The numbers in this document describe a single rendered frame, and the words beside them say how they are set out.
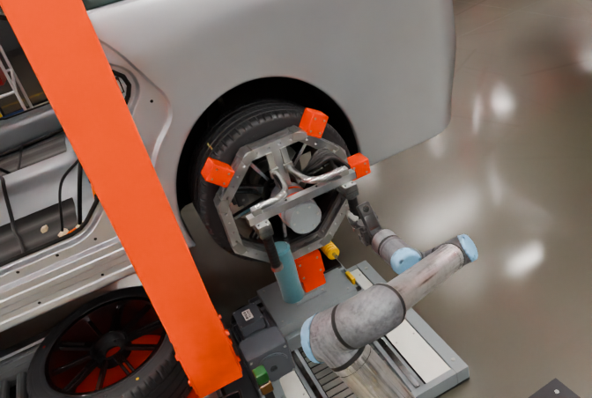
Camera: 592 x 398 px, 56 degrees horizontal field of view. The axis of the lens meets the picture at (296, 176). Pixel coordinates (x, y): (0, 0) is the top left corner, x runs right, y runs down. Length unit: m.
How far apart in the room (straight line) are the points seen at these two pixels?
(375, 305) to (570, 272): 1.73
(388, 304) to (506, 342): 1.34
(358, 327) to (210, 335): 0.65
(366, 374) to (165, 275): 0.64
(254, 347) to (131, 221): 0.89
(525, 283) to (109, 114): 2.11
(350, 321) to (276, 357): 0.93
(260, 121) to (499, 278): 1.48
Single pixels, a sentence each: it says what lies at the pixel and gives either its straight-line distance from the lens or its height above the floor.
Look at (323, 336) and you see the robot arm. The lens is 1.40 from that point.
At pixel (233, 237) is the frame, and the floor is 0.81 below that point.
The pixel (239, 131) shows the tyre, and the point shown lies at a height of 1.16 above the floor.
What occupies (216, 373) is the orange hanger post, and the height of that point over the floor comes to 0.59.
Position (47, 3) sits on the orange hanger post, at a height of 1.84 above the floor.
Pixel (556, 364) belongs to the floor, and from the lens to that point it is 2.59.
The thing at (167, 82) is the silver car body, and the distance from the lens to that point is 1.99.
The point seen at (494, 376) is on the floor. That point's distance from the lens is 2.53.
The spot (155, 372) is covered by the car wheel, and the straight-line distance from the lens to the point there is 2.21.
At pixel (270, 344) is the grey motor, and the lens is 2.24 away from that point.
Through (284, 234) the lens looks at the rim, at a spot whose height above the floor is 0.64.
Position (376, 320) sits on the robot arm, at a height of 1.03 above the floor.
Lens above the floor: 2.01
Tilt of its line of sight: 30 degrees down
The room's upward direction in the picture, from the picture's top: 15 degrees counter-clockwise
